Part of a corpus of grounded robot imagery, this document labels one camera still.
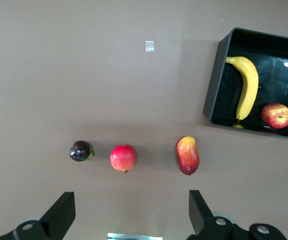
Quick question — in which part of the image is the red pomegranate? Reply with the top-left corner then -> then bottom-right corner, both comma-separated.
109,144 -> 136,175

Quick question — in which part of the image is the black plastic box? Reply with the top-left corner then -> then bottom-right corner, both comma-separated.
202,27 -> 288,141

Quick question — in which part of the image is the yellow banana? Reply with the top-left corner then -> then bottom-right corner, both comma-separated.
225,55 -> 259,122

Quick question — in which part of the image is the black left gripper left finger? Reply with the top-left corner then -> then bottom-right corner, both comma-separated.
13,191 -> 76,240

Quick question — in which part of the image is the red yellow apple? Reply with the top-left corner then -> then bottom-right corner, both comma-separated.
260,102 -> 288,130

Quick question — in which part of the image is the dark purple mangosteen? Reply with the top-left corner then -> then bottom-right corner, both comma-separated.
69,140 -> 95,163

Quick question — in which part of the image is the red yellow mango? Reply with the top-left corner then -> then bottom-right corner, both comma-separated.
176,135 -> 200,176

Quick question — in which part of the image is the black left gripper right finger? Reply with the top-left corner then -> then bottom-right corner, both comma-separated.
187,189 -> 234,240

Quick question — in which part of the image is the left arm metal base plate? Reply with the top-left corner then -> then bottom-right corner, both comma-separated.
107,232 -> 163,240

